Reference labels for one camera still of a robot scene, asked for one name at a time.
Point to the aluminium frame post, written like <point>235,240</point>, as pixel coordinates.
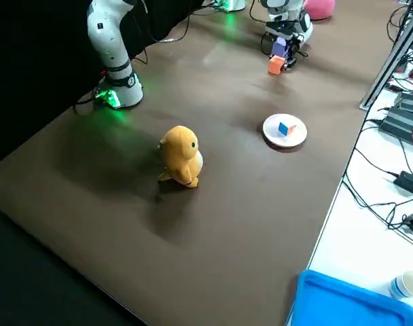
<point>386,64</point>

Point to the orange foam square block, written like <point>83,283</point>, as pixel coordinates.
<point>276,65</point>

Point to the black power brick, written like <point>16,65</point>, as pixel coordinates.
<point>408,102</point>
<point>400,125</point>

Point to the purple foam square block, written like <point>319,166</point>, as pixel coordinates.
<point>280,47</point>

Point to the blue plastic tray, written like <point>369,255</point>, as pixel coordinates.
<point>345,302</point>

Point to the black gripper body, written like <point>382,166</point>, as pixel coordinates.
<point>292,45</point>

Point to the white round plate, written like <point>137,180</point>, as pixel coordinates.
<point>291,139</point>

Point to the small colourful puzzle cube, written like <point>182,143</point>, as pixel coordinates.
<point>284,129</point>

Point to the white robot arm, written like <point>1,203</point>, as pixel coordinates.
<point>108,40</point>
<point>303,29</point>

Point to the pink plush toy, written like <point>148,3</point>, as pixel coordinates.
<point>320,9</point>

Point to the paper cup with blue print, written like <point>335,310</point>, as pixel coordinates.
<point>408,285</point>

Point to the yellow duck plush toy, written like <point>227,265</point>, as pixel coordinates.
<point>179,153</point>

